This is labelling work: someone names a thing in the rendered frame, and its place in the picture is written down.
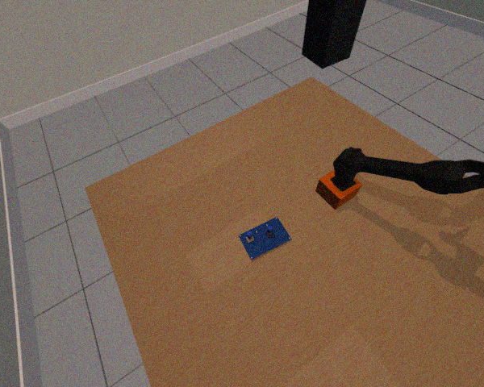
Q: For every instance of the blue board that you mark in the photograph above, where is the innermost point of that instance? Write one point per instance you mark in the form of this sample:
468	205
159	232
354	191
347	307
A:
264	237

